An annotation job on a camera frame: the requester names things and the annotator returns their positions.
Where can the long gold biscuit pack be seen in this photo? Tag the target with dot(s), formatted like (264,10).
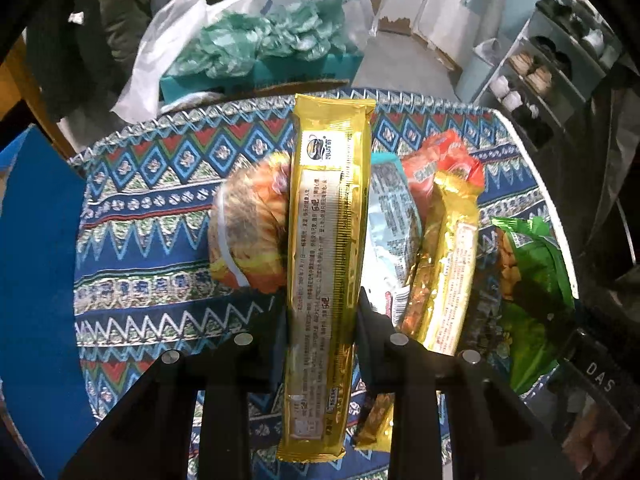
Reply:
(327,226)

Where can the patterned blue tablecloth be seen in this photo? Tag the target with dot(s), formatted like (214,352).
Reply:
(142,284)

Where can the blue cardboard box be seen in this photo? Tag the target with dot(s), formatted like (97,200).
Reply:
(41,378)

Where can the light blue snack packet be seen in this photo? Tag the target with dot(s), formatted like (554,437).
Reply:
(394,234)

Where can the orange round-print snack bag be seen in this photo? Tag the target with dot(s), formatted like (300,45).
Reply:
(248,226)

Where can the small gold wrapped bar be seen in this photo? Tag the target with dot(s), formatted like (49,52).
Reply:
(376,433)

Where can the teal box with green paper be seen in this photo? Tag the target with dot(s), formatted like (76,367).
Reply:
(295,44)

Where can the green nut snack bag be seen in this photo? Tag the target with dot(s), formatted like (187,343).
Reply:
(537,300)

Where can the red candy snack bag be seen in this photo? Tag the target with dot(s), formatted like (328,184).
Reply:
(442,152)

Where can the dark hanging jacket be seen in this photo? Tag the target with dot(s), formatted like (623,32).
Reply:
(84,50)

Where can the small yellow gold snack packet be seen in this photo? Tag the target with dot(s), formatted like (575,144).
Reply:
(441,286)

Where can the grey shoe rack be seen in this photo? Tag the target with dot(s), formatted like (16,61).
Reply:
(549,71)

